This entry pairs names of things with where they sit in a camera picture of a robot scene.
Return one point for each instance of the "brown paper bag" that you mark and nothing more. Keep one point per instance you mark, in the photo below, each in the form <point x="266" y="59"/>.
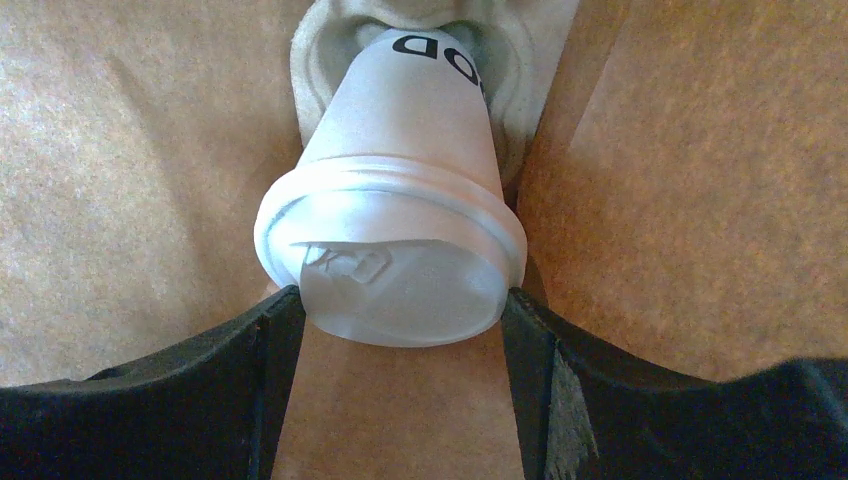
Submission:
<point x="685" y="198"/>

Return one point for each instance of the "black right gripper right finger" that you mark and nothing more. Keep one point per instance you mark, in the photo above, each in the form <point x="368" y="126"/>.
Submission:
<point x="586" y="409"/>

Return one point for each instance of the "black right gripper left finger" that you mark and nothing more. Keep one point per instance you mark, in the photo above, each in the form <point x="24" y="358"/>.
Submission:
<point x="209" y="407"/>

